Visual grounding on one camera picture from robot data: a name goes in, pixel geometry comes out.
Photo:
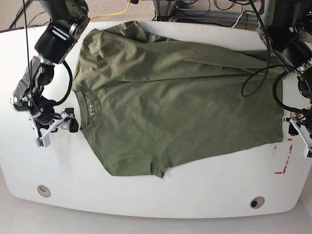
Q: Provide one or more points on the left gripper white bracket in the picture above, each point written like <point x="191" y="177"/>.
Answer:
<point x="302" y="131"/>

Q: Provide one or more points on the right table cable grommet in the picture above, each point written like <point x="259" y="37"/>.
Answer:
<point x="257" y="202"/>

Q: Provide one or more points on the aluminium frame stand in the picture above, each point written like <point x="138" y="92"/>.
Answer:
<point x="224" y="13"/>

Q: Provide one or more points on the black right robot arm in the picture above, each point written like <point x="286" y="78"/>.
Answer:
<point x="68" y="19"/>

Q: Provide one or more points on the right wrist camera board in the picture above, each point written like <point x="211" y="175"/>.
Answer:
<point x="43" y="141"/>

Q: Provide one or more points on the red tape rectangle marking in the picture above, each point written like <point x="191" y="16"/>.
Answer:
<point x="281" y="156"/>

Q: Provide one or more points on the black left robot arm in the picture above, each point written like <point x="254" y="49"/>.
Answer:
<point x="279" y="24"/>

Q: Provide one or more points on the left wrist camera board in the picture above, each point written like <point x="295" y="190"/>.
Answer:
<point x="307" y="153"/>

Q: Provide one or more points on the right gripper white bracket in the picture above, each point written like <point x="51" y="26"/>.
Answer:
<point x="67" y="121"/>

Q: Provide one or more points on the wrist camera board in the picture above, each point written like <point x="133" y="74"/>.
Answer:
<point x="43" y="141"/>
<point x="307" y="153"/>

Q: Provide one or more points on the table cable grommet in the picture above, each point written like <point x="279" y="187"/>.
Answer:
<point x="44" y="191"/>
<point x="257" y="202"/>

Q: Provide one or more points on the left table cable grommet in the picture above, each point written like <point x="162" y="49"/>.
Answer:
<point x="44" y="191"/>

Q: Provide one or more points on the olive green t-shirt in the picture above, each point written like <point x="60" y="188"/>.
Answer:
<point x="149" y="103"/>

